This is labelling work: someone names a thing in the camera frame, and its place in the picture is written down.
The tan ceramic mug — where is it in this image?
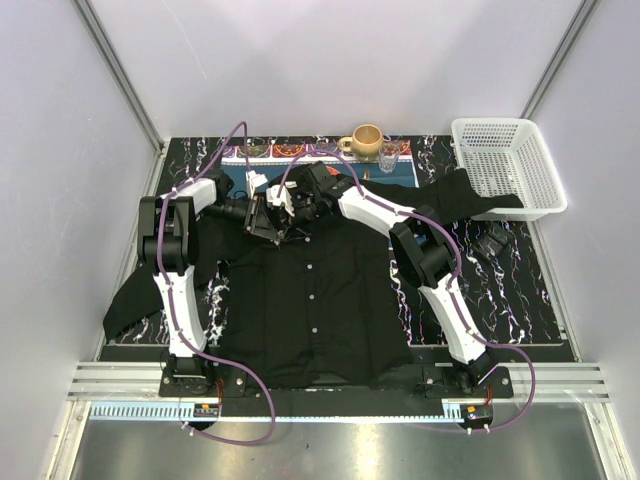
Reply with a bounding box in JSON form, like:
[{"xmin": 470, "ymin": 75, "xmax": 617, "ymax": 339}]
[{"xmin": 337, "ymin": 124, "xmax": 384, "ymax": 163}]

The small black box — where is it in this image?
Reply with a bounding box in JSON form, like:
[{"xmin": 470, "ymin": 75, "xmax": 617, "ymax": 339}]
[{"xmin": 473, "ymin": 223, "xmax": 512, "ymax": 262}]

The black button shirt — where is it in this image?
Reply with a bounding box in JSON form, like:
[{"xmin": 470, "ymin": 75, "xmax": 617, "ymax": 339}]
[{"xmin": 101, "ymin": 163, "xmax": 526, "ymax": 391}]

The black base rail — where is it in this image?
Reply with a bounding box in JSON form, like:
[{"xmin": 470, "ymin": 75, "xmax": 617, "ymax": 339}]
[{"xmin": 159, "ymin": 356, "xmax": 514, "ymax": 421}]

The white plastic basket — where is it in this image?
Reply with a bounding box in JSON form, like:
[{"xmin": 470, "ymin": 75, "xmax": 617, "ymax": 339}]
[{"xmin": 451, "ymin": 117, "xmax": 567, "ymax": 222}]

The blue patterned placemat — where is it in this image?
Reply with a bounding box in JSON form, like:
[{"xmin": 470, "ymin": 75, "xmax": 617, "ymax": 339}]
[{"xmin": 248, "ymin": 137, "xmax": 419, "ymax": 187}]

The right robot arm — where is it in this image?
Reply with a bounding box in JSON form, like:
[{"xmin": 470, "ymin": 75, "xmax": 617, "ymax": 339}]
[{"xmin": 269, "ymin": 161, "xmax": 497, "ymax": 397}]

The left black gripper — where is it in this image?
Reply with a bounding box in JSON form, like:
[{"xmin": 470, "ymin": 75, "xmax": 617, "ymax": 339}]
[{"xmin": 202, "ymin": 195, "xmax": 280, "ymax": 241}]

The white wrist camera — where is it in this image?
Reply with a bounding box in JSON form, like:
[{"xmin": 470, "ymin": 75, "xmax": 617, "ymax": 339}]
[
  {"xmin": 245, "ymin": 170, "xmax": 268, "ymax": 197},
  {"xmin": 266, "ymin": 185, "xmax": 294, "ymax": 216}
]

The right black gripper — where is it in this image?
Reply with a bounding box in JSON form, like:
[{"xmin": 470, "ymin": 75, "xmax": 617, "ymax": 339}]
[{"xmin": 280, "ymin": 194, "xmax": 324, "ymax": 244}]

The clear drinking glass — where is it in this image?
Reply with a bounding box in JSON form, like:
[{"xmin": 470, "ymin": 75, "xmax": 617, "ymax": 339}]
[{"xmin": 378, "ymin": 142, "xmax": 401, "ymax": 174}]

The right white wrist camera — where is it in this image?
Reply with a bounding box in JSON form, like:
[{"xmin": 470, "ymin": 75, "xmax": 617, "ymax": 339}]
[{"xmin": 266, "ymin": 185, "xmax": 294, "ymax": 216}]

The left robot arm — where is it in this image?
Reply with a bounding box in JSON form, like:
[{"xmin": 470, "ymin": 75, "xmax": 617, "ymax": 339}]
[{"xmin": 137, "ymin": 171, "xmax": 282, "ymax": 397}]

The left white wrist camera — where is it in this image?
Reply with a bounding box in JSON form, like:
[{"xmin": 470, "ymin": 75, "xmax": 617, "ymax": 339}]
[{"xmin": 245, "ymin": 170, "xmax": 268, "ymax": 197}]

